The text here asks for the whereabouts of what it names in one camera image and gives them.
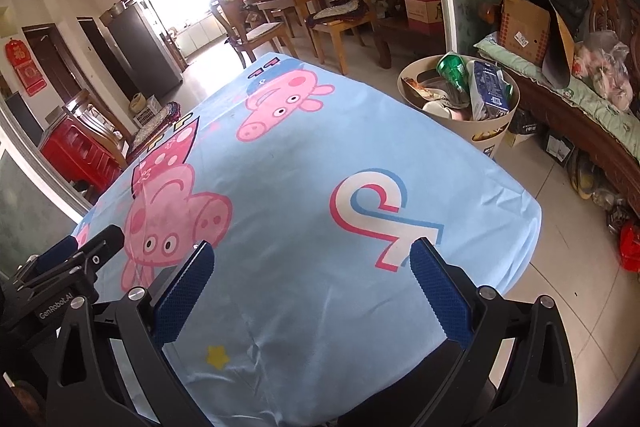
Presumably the green crushed can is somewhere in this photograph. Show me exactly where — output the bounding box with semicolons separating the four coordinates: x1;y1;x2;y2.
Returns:
436;52;469;92

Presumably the round beige trash bin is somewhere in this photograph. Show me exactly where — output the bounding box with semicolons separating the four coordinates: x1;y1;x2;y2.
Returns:
397;54;521;158

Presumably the blue cartoon pig tablecloth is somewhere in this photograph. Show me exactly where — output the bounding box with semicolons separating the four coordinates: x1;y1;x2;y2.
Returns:
75;53;541;426

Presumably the wooden armchair with cushion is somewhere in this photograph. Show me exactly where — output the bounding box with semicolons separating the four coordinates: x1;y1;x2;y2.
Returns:
63;89;182;168

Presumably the blue milk carton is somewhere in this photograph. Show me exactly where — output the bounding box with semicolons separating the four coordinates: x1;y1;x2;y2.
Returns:
466;60;511;121

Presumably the orange snack wrapper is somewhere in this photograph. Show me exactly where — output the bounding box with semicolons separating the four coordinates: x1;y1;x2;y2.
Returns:
401;77;439;102

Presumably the dark grey refrigerator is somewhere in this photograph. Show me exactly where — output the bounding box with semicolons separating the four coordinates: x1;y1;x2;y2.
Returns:
101;2;183;101

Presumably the wooden bench sofa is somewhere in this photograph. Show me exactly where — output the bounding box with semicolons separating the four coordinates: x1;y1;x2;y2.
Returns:
475;0;639;210

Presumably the wooden dining chair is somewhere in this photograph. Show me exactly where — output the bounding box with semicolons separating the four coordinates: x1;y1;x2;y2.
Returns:
212;0;298;67
305;0;392;75

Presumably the brown cardboard box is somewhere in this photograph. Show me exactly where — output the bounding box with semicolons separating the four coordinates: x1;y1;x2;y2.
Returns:
498;0;589;89

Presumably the red gift box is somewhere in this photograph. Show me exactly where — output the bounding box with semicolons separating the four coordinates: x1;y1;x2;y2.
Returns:
404;0;444;35

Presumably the red wall calendar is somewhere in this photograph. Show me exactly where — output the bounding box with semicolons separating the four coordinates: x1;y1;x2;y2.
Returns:
4;39;47;98

